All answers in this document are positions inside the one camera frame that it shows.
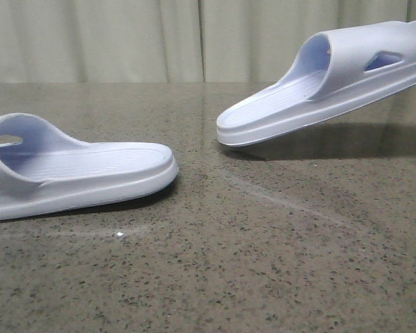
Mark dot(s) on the light blue slipper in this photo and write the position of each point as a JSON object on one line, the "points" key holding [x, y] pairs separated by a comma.
{"points": [[334, 72], [43, 170]]}

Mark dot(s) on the beige pleated curtain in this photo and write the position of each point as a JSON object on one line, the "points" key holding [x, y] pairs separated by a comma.
{"points": [[169, 41]]}

